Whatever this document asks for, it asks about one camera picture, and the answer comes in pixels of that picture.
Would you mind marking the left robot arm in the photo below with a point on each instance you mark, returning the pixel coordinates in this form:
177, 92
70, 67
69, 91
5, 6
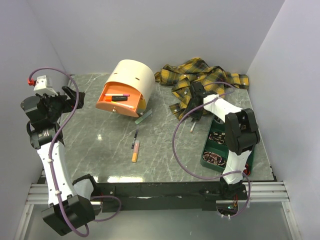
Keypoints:
69, 205

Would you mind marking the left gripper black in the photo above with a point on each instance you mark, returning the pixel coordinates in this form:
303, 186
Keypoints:
69, 104

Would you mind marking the white pen pink cap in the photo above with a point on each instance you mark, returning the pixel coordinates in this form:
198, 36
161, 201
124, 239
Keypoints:
116, 95

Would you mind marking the orange black hair band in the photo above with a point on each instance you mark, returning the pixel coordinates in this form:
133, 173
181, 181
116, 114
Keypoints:
247, 170

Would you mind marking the cream round drawer organizer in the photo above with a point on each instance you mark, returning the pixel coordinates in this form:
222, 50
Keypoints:
135, 74

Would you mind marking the brown patterned hair band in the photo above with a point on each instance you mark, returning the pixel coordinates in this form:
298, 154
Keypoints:
213, 158

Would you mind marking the green highlighter near organizer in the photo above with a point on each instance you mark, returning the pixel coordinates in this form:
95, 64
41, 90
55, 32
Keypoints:
143, 117

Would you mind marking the orange pink highlighter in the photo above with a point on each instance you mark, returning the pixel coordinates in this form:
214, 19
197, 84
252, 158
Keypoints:
135, 151

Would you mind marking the green compartment tray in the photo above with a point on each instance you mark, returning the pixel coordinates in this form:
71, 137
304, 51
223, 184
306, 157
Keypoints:
211, 146

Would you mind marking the white pen orange cap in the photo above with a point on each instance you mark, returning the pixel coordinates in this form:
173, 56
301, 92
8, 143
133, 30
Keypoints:
192, 127

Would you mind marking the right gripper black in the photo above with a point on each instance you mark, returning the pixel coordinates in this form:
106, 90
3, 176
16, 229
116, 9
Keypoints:
196, 117

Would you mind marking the pink top drawer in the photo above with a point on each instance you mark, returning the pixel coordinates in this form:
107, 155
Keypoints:
120, 88

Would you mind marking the dark patterned hair band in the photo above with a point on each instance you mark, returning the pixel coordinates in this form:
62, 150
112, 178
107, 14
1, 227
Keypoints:
217, 137

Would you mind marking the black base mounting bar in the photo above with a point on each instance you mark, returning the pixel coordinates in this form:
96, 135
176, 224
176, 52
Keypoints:
152, 196

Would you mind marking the aluminium rail frame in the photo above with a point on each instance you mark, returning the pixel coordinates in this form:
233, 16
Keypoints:
99, 143

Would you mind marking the orange black highlighter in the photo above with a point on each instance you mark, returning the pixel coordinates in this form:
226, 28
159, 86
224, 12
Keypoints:
115, 98

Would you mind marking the yellow drawer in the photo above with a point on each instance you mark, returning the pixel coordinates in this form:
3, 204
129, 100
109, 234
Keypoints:
141, 105

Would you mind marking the black thin pen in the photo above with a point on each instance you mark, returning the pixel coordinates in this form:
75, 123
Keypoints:
135, 137

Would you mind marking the grey hair band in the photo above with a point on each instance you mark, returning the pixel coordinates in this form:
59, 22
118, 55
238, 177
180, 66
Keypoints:
218, 120

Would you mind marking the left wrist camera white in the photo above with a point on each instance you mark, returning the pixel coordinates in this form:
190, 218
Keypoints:
42, 86

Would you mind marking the yellow plaid shirt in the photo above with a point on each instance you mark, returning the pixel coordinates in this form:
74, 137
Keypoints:
180, 78

